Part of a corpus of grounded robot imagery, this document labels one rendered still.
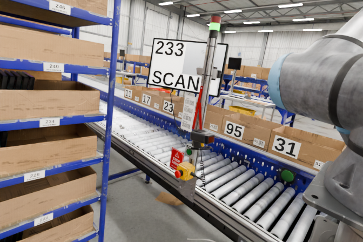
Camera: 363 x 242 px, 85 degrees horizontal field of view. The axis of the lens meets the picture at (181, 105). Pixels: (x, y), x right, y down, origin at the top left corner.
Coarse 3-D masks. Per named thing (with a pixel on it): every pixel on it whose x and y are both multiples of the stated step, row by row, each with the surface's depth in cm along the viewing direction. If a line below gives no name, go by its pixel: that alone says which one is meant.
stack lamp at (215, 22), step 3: (213, 18) 96; (216, 18) 95; (219, 18) 96; (213, 21) 96; (216, 21) 96; (219, 21) 96; (210, 24) 97; (213, 24) 96; (216, 24) 96; (219, 24) 97; (210, 27) 97; (213, 27) 96; (216, 27) 96; (219, 27) 97
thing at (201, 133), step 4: (192, 132) 101; (196, 132) 99; (200, 132) 98; (204, 132) 98; (208, 132) 99; (192, 136) 100; (196, 136) 99; (200, 136) 97; (204, 136) 96; (208, 136) 95; (212, 136) 97; (196, 140) 99; (200, 140) 97; (204, 140) 96; (208, 140) 95; (212, 140) 97; (196, 144) 101; (200, 144) 100; (192, 148) 102; (196, 148) 101; (200, 148) 100
